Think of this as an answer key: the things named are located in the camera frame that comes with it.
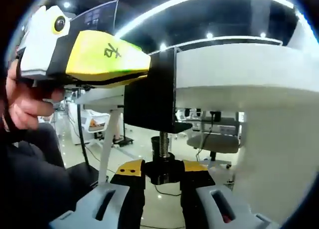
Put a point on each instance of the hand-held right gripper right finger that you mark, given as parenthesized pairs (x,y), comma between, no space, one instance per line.
(199,186)

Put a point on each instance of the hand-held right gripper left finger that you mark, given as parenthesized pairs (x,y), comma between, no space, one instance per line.
(129,189)

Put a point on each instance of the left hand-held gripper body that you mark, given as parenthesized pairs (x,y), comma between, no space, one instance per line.
(42,32)

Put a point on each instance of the black clamp fixture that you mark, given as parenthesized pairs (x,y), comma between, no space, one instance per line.
(147,104)

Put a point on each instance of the white desk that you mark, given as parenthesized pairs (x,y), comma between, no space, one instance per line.
(236,71)

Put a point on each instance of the person's left hand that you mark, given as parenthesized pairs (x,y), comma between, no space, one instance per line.
(27,104)

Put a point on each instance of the large dark hanging monitor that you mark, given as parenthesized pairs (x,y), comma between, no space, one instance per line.
(97,17)

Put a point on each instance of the white mesh office chair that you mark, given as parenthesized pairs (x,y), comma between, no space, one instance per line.
(97,124)

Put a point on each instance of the grey seat office chair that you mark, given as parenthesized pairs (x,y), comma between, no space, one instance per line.
(219,143)

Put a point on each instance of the black floor stand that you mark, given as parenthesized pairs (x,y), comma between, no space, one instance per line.
(83,139)

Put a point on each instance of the person's leg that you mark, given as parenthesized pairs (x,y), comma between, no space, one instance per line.
(37,176)

